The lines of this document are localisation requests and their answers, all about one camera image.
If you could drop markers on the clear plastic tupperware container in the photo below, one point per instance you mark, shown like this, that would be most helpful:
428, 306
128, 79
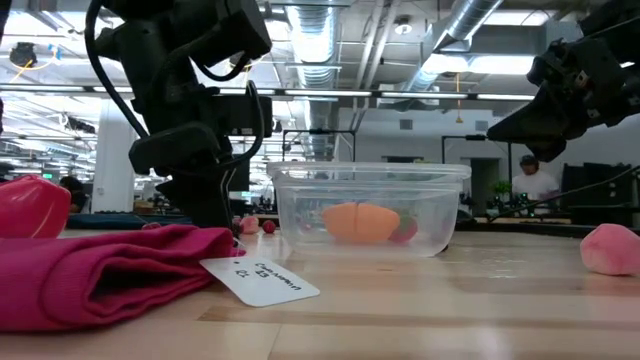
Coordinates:
370, 180

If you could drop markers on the red toy bell pepper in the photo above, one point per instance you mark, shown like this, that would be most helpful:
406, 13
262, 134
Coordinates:
30, 207

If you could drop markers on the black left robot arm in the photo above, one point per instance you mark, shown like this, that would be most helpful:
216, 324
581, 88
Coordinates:
165, 25

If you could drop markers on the person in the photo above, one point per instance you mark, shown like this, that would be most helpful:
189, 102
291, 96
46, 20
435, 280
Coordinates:
535, 185
75, 192

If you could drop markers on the background potted plant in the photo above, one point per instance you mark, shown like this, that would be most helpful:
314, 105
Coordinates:
501, 188

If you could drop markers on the black metal table frame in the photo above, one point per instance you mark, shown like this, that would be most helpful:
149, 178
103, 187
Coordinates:
525, 228

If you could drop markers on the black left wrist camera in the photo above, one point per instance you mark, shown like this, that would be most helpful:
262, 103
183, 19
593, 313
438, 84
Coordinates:
247, 115

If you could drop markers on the green artificial plant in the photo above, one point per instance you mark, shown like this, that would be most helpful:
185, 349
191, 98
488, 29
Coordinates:
432, 162

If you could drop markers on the orange toy fruit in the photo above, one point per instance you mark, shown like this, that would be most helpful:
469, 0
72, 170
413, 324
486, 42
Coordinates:
357, 222

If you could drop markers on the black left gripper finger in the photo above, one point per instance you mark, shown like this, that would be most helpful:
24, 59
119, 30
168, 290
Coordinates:
180, 150
229, 205

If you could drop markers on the white handwritten paper tag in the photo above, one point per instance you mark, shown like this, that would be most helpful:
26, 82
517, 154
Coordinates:
260, 282

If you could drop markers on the white building column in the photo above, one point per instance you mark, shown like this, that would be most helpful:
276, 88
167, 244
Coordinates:
115, 160

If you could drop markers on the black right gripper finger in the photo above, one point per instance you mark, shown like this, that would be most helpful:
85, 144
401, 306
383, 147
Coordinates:
540, 122
547, 151

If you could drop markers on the red toy cherry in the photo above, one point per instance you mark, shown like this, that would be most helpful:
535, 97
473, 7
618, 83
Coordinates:
269, 226

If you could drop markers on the red folded cloth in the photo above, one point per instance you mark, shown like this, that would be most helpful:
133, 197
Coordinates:
100, 280

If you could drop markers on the black cabinet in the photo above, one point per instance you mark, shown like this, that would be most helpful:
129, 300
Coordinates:
595, 190

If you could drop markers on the bright red toy strawberry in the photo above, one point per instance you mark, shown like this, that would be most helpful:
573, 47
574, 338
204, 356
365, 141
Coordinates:
406, 231

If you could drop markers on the navy folded cloth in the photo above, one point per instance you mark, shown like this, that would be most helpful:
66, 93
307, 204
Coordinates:
115, 221

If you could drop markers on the silver ventilation duct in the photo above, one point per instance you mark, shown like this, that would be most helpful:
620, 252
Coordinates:
312, 40
465, 20

